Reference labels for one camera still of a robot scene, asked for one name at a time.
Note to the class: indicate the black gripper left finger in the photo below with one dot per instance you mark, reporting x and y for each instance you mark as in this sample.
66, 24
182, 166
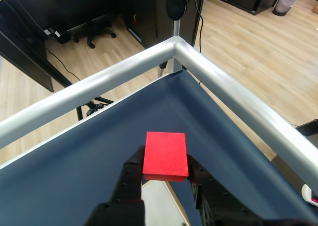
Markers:
126, 183

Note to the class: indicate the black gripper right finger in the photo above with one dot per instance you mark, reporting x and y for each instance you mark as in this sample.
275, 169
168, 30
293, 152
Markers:
216, 201

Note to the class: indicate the red cube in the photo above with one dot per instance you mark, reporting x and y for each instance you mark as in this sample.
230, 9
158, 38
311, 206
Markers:
165, 154

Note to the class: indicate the beige metal box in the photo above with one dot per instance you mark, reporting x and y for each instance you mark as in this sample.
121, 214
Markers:
177, 203

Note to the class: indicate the brown cardboard box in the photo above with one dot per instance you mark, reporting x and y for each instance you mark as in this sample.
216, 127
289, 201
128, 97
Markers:
315, 9

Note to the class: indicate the black tripod base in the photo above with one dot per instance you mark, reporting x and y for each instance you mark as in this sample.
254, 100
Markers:
94, 106

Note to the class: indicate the white and red device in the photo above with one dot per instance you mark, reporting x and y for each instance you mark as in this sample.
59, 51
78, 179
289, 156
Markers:
308, 191

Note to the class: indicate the black floor device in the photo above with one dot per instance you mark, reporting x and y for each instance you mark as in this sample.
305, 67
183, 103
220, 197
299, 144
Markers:
309, 128

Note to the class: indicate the black office chair base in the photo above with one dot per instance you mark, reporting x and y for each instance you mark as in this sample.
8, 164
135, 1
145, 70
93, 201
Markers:
95, 29

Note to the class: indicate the black desk partition panel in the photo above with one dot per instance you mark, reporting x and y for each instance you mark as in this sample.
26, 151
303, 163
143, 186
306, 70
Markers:
24, 62

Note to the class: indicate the red tag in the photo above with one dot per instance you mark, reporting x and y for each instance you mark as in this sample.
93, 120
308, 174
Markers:
135, 20

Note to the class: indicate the black and white power strip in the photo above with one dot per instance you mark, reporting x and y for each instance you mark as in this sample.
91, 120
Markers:
55, 33

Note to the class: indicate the black cabinet with red tag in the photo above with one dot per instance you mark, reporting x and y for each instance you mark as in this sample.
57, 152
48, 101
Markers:
146, 17

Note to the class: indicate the black oval device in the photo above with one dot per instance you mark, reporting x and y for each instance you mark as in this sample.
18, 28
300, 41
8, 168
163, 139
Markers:
176, 5

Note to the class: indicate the black bin with clear bag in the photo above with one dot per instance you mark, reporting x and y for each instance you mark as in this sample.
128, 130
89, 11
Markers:
283, 6

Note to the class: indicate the silver metal table rail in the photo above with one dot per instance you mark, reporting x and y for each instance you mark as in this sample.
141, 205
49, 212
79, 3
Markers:
99, 84

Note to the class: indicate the silver metal post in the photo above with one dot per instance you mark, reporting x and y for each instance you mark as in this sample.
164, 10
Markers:
176, 32

